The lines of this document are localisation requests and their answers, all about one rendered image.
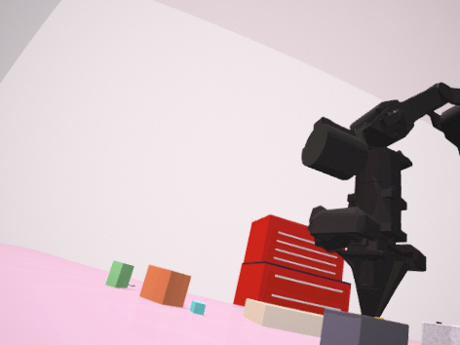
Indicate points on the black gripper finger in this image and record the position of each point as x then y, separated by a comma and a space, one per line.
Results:
399, 270
371, 272

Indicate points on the orange block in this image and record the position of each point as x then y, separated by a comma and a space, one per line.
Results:
165, 287

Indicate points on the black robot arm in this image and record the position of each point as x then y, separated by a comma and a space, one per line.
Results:
362, 150

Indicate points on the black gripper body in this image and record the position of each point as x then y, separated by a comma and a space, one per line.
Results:
374, 222

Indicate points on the small green block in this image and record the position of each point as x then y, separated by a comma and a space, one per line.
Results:
119, 275

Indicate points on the small turquoise block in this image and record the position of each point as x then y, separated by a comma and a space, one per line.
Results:
197, 308

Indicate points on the beige rectangular tray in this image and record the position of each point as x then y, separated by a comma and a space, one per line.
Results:
283, 318

